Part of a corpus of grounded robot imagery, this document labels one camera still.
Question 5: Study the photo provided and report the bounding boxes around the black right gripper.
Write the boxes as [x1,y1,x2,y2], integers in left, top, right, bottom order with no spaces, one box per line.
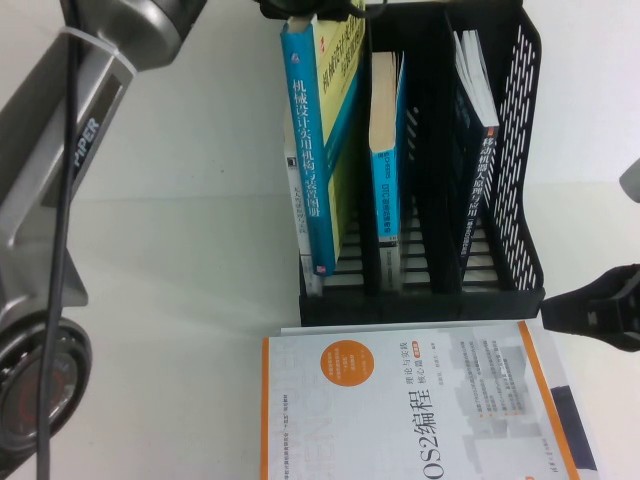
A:
[541,264,640,351]

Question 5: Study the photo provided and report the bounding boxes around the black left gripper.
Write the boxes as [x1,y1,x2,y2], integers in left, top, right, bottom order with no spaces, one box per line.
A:
[254,0,369,24]

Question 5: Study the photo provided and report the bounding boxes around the yellow book with teal spine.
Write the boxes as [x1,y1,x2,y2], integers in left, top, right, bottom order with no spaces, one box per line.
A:
[279,0,369,279]

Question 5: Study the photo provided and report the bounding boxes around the dark mobile robot book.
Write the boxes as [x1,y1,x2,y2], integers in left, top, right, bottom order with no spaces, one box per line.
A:
[452,29,500,259]

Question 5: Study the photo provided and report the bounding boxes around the white book with dark patch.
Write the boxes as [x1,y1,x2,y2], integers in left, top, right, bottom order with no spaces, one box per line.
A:
[279,319,600,474]

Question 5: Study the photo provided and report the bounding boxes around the black plastic book stand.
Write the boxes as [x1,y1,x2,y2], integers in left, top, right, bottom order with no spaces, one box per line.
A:
[287,0,547,329]

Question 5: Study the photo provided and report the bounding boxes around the white orange ROS2 book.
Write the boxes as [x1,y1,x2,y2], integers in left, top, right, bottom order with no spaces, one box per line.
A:
[259,322,584,480]

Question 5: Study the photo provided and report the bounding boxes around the white spine book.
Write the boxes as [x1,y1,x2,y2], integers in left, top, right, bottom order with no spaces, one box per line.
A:
[283,107,324,299]

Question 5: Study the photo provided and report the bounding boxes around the blue cover book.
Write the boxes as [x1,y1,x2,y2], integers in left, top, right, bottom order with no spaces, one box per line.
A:
[368,51,407,294]

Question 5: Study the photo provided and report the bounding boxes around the white zip tie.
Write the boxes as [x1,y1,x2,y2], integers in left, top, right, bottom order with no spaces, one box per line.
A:
[62,28,136,74]

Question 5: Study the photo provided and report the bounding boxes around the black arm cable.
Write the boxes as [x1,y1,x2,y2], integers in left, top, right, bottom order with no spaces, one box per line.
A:
[34,0,84,480]

